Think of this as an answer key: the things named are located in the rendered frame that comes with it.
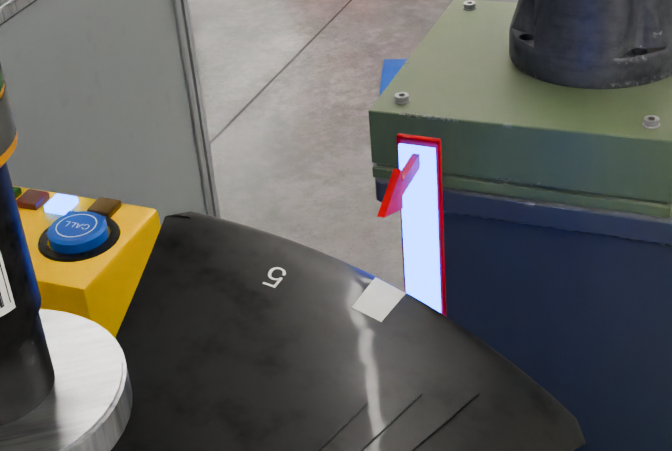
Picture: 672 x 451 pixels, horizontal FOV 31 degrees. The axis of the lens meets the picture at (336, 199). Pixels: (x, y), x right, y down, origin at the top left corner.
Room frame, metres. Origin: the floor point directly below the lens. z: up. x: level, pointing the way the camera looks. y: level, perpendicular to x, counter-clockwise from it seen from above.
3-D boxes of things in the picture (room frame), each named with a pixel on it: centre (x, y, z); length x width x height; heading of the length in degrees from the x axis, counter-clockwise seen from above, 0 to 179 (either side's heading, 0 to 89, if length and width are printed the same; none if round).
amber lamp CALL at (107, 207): (0.71, 0.16, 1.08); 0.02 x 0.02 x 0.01; 66
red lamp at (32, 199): (0.73, 0.22, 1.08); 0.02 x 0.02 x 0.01; 66
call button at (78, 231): (0.68, 0.18, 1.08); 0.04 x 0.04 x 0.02
